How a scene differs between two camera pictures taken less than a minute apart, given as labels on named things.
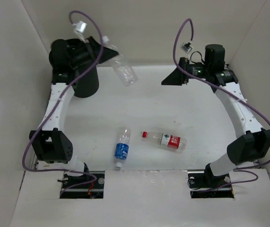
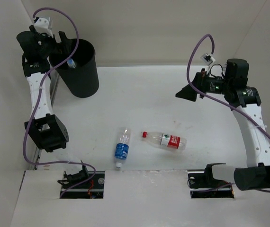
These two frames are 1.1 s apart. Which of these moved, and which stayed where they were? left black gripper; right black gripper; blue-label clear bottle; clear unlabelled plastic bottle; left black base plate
Moved: clear unlabelled plastic bottle; left black gripper; right black gripper
Stayed: left black base plate; blue-label clear bottle
